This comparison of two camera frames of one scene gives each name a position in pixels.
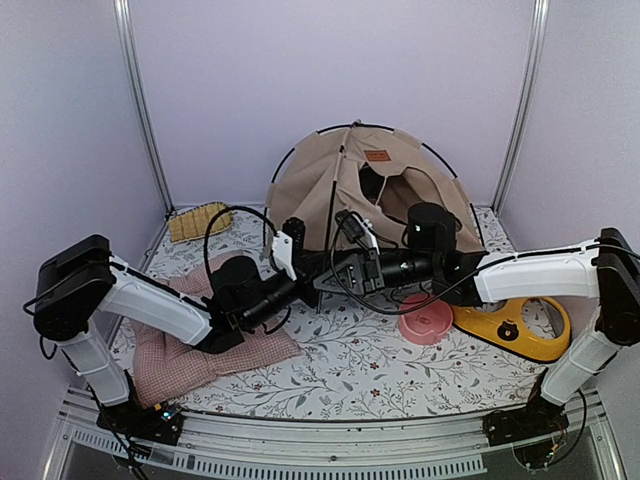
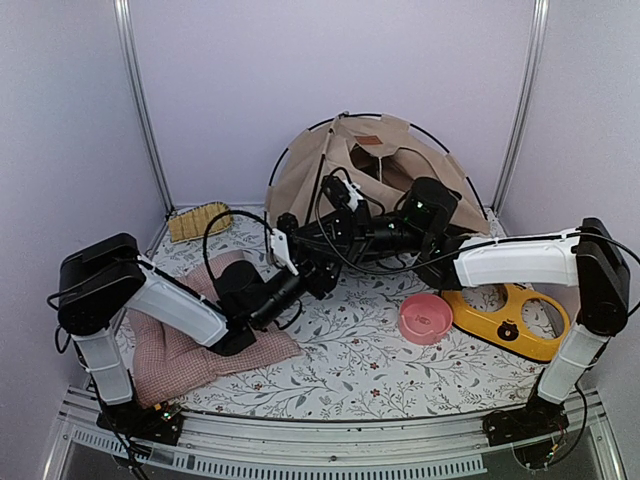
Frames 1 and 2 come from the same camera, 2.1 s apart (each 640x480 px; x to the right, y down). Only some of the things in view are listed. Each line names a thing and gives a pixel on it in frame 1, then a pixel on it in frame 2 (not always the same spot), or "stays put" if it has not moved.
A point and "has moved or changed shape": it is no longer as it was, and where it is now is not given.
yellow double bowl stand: (504, 329) stays put
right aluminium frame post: (537, 53) stays put
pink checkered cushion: (167, 368) stays put
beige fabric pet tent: (378, 172) has moved or changed shape
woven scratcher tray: (193, 222) stays put
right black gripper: (364, 273) -> (351, 236)
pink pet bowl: (427, 323) stays put
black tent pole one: (338, 164) has moved or changed shape
